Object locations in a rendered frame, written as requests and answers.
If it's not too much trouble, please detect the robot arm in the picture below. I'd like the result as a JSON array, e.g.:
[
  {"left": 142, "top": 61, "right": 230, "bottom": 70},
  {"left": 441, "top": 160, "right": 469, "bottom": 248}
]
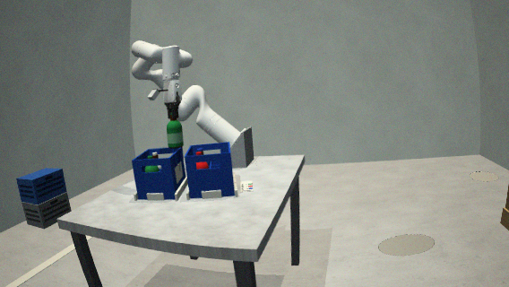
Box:
[{"left": 132, "top": 40, "right": 246, "bottom": 147}]

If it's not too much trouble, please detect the white paper strip with colored squares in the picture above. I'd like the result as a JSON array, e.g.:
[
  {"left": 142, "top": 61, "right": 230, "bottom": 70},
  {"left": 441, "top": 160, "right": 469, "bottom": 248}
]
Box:
[{"left": 240, "top": 181, "right": 254, "bottom": 192}]

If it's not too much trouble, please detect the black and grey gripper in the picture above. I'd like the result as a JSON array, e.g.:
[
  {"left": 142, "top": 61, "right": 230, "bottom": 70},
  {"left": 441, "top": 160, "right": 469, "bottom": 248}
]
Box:
[{"left": 163, "top": 79, "right": 182, "bottom": 118}]

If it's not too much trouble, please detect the blue crate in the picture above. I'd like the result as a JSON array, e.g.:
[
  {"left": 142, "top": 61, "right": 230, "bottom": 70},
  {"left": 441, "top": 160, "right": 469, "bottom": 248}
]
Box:
[
  {"left": 132, "top": 147, "right": 185, "bottom": 200},
  {"left": 185, "top": 142, "right": 235, "bottom": 199}
]

